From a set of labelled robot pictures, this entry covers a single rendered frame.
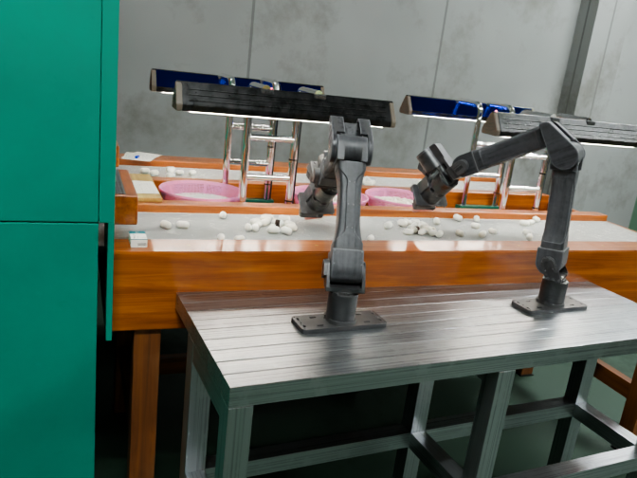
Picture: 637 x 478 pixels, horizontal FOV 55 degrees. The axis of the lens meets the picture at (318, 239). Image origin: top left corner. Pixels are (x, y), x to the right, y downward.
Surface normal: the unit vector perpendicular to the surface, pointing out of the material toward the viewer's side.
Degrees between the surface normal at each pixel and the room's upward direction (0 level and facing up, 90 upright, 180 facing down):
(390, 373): 90
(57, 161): 90
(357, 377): 90
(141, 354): 90
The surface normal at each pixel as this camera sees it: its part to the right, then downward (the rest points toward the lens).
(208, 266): 0.35, 0.30
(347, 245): 0.14, -0.20
